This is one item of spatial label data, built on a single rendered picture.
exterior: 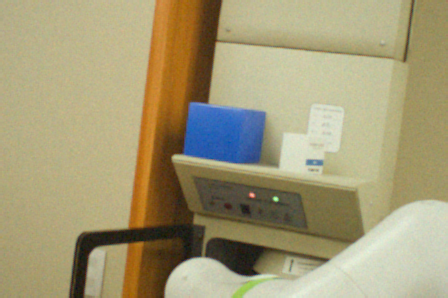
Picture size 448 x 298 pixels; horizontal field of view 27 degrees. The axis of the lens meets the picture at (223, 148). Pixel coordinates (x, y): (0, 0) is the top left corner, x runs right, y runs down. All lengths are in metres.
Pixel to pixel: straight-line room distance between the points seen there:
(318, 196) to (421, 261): 0.53
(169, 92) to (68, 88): 0.72
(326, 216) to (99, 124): 0.90
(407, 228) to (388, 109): 0.59
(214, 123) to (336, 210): 0.24
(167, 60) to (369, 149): 0.37
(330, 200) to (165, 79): 0.36
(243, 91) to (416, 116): 0.48
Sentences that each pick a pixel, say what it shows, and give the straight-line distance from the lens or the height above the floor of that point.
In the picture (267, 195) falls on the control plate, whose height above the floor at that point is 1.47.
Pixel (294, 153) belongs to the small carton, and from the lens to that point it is 1.48.
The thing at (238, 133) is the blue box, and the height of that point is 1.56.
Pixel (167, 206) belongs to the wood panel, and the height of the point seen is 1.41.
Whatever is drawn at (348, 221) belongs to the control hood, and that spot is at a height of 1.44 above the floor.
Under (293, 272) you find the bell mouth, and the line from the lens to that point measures 1.60.
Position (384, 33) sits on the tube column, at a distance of 1.54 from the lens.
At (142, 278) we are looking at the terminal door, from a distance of 1.53.
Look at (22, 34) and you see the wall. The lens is 2.39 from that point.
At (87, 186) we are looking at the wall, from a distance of 2.27.
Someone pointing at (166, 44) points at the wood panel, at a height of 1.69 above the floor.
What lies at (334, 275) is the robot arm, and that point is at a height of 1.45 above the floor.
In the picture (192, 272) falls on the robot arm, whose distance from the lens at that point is 1.31.
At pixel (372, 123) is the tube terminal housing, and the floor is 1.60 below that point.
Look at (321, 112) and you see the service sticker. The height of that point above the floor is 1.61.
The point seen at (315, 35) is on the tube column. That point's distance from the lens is 1.57.
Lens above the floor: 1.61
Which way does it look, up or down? 3 degrees down
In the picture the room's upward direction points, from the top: 7 degrees clockwise
